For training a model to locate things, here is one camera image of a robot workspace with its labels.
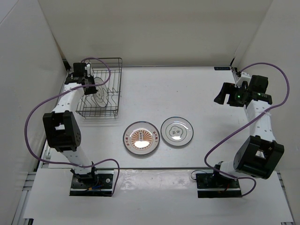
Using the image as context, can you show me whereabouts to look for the grey wire dish rack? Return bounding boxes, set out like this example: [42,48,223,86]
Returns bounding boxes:
[76,57,122,118]

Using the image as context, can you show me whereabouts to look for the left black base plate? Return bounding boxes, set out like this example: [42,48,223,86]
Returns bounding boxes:
[69,171,114,197]

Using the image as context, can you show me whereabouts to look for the purple cable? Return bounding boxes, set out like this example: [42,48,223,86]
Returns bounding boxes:
[24,57,120,197]
[204,62,290,197]

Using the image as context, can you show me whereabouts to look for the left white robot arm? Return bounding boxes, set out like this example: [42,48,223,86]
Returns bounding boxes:
[43,62,98,188]

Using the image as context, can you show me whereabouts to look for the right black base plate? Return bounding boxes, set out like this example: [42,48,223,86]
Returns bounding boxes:
[195,173,242,198]

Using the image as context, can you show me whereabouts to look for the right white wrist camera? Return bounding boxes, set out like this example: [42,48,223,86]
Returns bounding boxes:
[235,72,251,88]

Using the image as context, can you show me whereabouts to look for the white plate black lettering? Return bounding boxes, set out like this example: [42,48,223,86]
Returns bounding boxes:
[160,117,194,148]

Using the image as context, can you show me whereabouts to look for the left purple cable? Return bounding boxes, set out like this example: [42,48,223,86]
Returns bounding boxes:
[24,57,120,197]

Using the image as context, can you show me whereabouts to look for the orange sunburst pattern plate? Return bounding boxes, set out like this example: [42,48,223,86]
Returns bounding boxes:
[122,121,160,157]

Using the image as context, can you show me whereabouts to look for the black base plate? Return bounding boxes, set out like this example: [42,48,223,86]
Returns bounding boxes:
[195,173,242,198]
[69,171,114,197]

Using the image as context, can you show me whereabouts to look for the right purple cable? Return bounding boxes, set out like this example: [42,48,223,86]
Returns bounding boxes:
[204,62,290,197]

